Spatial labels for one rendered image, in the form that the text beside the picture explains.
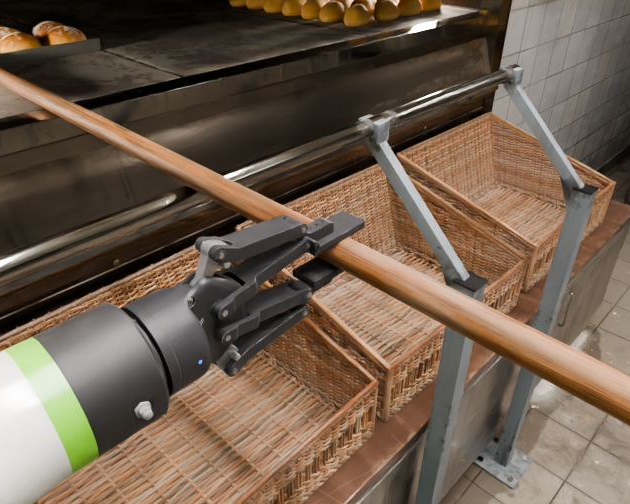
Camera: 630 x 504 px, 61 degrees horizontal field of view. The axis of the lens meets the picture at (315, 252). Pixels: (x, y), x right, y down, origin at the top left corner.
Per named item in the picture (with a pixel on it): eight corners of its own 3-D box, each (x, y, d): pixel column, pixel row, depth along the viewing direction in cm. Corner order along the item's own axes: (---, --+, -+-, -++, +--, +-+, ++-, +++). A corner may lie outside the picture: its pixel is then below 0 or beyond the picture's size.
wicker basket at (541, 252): (385, 232, 173) (392, 152, 158) (476, 179, 207) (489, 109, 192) (526, 296, 144) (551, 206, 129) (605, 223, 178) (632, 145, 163)
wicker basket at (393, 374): (238, 317, 137) (228, 224, 122) (378, 238, 170) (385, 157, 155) (385, 428, 108) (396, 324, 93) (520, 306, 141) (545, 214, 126)
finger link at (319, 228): (283, 247, 47) (281, 218, 46) (322, 226, 50) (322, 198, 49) (294, 254, 46) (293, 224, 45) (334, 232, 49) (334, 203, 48)
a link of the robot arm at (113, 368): (117, 491, 35) (83, 394, 30) (43, 395, 42) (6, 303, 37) (194, 436, 38) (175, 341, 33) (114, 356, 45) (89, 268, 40)
